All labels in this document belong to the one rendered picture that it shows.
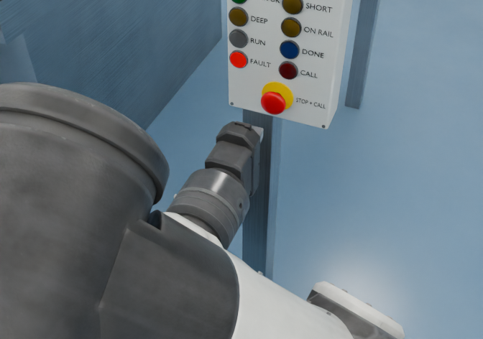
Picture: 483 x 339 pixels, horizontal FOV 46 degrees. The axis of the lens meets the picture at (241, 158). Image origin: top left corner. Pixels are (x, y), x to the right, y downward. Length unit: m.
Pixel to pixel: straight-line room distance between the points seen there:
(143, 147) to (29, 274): 0.07
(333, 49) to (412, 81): 1.73
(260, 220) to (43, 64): 0.75
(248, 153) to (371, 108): 1.64
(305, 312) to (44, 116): 0.19
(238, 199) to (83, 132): 0.47
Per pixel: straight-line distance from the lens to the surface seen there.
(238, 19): 0.84
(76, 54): 1.73
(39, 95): 0.24
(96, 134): 0.24
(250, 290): 0.30
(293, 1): 0.80
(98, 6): 1.79
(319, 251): 1.79
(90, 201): 0.23
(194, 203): 0.67
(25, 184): 0.23
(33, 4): 1.48
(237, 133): 0.73
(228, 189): 0.69
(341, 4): 0.79
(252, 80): 0.90
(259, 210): 1.18
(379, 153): 2.14
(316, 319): 0.35
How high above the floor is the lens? 1.40
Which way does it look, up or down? 43 degrees down
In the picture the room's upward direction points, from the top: straight up
